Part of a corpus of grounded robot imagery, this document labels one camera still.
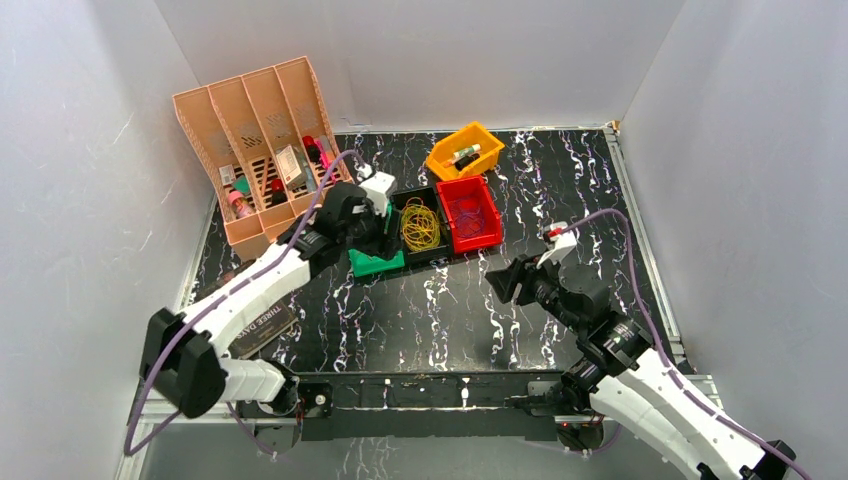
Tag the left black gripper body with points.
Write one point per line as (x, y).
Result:
(374, 234)

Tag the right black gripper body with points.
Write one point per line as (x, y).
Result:
(546, 291)

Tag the green plastic bin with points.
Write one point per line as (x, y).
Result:
(364, 265)

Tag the red plastic bin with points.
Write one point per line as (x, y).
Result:
(474, 219)

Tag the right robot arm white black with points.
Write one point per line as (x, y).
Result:
(621, 376)

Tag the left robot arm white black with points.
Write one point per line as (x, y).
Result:
(186, 355)

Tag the pink pen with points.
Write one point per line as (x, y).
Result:
(326, 152)

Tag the white box in organizer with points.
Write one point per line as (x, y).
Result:
(294, 172)

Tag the red capped dark bottle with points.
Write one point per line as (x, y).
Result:
(278, 192)

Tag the black plastic bin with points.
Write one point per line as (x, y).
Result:
(424, 228)

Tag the pink bottle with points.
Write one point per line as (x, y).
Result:
(240, 204)

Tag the pink plastic file organizer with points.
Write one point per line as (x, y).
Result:
(236, 125)

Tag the dark book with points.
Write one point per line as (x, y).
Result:
(265, 328)

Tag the black marker in yellow bin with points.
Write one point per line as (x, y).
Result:
(465, 161)

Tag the glue stick in yellow bin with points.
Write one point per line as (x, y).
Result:
(472, 149)

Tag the yellow plastic bin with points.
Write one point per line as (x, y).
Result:
(439, 160)

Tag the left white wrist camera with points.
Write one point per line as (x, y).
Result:
(379, 186)

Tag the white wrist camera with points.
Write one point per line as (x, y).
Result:
(560, 242)
(379, 186)

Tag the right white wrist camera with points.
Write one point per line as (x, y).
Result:
(560, 242)

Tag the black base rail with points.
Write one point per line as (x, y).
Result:
(453, 404)

